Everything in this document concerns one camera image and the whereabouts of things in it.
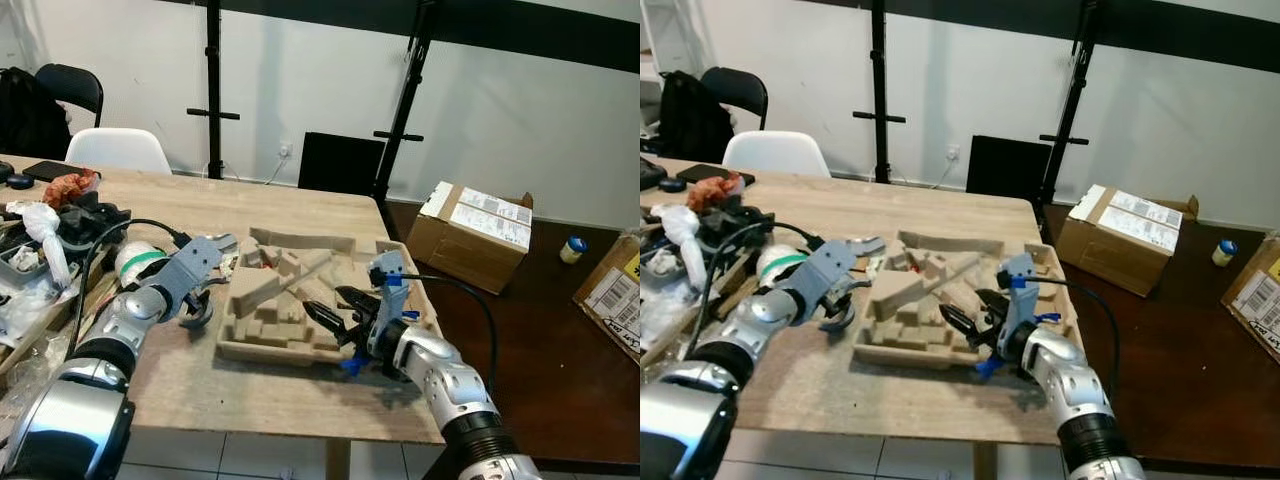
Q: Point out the black flat phone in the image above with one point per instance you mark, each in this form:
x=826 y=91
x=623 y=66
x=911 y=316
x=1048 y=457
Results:
x=703 y=173
x=50 y=170

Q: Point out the moulded pulp packaging tray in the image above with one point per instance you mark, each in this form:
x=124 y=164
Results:
x=270 y=332
x=905 y=336

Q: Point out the large open cardboard box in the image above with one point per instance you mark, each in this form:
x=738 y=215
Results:
x=1255 y=295
x=610 y=300

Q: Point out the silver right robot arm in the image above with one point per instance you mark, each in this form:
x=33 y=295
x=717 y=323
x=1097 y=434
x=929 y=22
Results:
x=1075 y=385
x=450 y=385

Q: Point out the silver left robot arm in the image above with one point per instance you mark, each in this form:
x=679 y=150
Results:
x=70 y=420
x=690 y=420

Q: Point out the white cup with green band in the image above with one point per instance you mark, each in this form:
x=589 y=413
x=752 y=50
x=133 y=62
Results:
x=138 y=265
x=780 y=266

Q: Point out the black flat panel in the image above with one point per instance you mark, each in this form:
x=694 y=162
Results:
x=340 y=163
x=1005 y=167

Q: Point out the light grey right wrist camera mount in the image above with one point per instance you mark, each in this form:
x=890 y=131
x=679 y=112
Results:
x=387 y=272
x=1020 y=275

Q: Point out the light wooden table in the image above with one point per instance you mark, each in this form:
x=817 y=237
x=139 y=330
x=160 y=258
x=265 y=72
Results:
x=250 y=400
x=900 y=400

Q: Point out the white plastic chair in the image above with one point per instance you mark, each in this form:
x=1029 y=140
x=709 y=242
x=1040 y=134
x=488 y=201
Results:
x=775 y=155
x=118 y=152

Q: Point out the small labelled cardboard box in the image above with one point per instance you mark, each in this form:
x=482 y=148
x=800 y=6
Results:
x=1100 y=255
x=455 y=255

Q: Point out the dark brown wooden table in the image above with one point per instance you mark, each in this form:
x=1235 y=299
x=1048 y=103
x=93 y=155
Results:
x=540 y=360
x=1180 y=370

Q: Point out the black backpack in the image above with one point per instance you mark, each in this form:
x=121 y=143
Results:
x=690 y=120
x=30 y=120

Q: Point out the black computer mouse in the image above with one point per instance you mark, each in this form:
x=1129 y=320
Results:
x=670 y=184
x=20 y=181

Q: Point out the red brown crumpled wrapper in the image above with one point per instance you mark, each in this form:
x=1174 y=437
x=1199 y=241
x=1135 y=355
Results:
x=70 y=188
x=715 y=190

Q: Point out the black office chair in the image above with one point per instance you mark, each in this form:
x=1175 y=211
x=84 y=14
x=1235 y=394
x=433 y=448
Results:
x=735 y=85
x=72 y=85

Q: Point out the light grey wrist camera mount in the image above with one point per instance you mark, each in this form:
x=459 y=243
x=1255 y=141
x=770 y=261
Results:
x=387 y=272
x=185 y=272
x=830 y=275
x=1020 y=275

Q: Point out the small bottle with blue cap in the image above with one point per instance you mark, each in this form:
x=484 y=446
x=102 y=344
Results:
x=572 y=252
x=1224 y=254

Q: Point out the white plastic bag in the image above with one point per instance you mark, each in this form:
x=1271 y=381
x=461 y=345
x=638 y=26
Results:
x=680 y=230
x=40 y=225

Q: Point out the light grey left wrist camera mount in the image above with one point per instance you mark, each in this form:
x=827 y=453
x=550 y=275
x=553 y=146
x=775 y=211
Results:
x=830 y=275
x=185 y=272

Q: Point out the black metal stand pole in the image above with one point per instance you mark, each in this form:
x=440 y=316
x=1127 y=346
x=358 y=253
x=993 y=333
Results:
x=213 y=90
x=879 y=90
x=1075 y=90
x=408 y=90

